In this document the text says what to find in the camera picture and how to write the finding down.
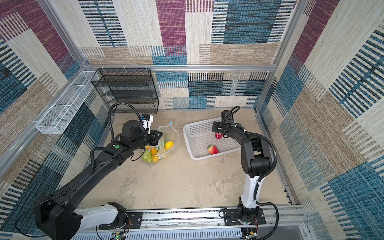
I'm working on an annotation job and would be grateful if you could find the orange carrot toy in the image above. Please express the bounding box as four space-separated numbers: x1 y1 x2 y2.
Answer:
151 148 158 156

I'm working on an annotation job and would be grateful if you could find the white plastic basket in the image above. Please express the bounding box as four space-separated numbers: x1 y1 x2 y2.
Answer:
183 118 241 161

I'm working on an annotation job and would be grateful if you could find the clear zip top bag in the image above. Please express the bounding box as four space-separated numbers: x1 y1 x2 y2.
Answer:
141 121 180 165

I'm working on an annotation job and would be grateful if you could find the aluminium rail frame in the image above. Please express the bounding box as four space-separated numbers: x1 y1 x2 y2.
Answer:
71 206 316 240

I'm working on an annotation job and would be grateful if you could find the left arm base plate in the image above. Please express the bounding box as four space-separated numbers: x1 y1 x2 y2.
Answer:
98 212 143 230

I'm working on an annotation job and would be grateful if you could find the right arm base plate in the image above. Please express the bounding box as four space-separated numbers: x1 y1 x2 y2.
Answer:
219 207 266 226

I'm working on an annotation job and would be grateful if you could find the green apple toy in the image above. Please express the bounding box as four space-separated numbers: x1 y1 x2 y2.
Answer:
141 151 153 163

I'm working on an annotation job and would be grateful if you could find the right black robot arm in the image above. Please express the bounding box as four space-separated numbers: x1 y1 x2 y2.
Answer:
212 106 278 225

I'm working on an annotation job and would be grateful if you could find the red strawberry toy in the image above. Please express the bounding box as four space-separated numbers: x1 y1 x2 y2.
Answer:
215 133 223 140

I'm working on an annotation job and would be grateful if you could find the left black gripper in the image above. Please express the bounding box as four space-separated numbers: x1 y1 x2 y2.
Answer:
131 130 163 153

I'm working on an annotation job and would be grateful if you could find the white wire mesh tray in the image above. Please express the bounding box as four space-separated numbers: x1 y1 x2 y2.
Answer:
36 71 95 135

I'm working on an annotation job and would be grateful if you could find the black wire shelf rack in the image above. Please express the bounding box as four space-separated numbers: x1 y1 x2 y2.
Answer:
91 68 160 114

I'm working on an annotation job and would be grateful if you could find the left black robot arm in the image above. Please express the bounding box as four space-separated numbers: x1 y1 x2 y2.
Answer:
14 103 163 240

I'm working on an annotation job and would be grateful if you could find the small yellow fruit toy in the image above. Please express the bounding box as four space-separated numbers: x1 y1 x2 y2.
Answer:
152 156 159 163

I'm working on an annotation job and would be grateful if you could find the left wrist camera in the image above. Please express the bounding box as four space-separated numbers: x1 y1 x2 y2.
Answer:
141 114 154 131

